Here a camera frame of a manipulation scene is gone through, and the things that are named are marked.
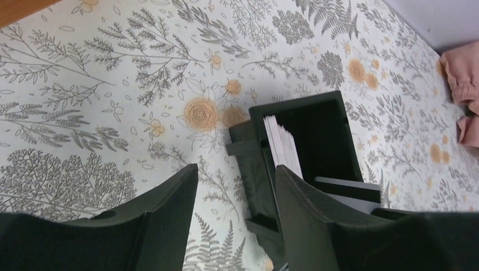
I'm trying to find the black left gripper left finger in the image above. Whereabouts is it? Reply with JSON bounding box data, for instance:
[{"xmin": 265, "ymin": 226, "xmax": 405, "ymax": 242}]
[{"xmin": 1, "ymin": 164, "xmax": 198, "ymax": 270}]

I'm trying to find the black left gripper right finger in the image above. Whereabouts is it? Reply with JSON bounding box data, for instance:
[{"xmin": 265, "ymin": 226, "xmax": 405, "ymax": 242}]
[{"xmin": 276, "ymin": 165, "xmax": 478, "ymax": 270}]

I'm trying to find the white card stack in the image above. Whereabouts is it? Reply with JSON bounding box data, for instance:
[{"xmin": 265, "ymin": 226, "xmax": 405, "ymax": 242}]
[{"xmin": 263, "ymin": 115, "xmax": 303, "ymax": 178}]

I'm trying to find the black plastic card box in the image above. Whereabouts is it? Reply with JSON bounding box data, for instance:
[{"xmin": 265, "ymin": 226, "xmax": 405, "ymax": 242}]
[{"xmin": 226, "ymin": 91, "xmax": 381, "ymax": 270}]

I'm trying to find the floral table mat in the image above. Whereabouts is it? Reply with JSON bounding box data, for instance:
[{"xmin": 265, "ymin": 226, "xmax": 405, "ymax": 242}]
[{"xmin": 1, "ymin": 1, "xmax": 478, "ymax": 270}]

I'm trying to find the pink cloth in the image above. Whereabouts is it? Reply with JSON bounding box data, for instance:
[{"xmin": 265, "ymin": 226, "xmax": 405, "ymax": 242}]
[{"xmin": 439, "ymin": 41, "xmax": 478, "ymax": 148}]

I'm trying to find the orange compartment tray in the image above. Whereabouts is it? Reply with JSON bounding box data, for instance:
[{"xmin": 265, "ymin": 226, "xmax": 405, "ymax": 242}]
[{"xmin": 1, "ymin": 0, "xmax": 60, "ymax": 27}]

